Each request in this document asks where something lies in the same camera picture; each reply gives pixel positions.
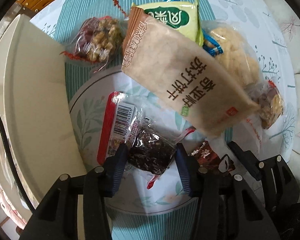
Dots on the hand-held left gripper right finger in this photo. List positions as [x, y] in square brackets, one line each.
[183, 170]

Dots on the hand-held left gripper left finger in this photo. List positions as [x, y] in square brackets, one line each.
[115, 170]

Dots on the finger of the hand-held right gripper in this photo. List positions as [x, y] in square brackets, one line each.
[247, 162]

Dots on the white red-print snack packet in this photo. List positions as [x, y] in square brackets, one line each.
[250, 135]

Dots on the brown chocolate packet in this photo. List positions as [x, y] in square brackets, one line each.
[210, 157]

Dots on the dark seaweed snack packet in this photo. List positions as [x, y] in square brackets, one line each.
[150, 155]

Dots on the red packet with barcode label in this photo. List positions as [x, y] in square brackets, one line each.
[110, 125]

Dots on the nut and date packet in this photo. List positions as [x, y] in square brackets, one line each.
[100, 40]
[270, 107]

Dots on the beige cracker packet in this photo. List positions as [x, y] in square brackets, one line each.
[185, 75]

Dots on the clear packet of puffed pieces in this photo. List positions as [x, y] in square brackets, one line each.
[240, 60]

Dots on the white plastic bin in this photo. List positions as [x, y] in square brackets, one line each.
[35, 85]

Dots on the blue foil snack packet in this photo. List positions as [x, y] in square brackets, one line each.
[212, 46]

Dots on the green snack packet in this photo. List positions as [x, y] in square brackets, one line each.
[175, 17]

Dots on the floral blanket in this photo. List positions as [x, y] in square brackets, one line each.
[0, 192]

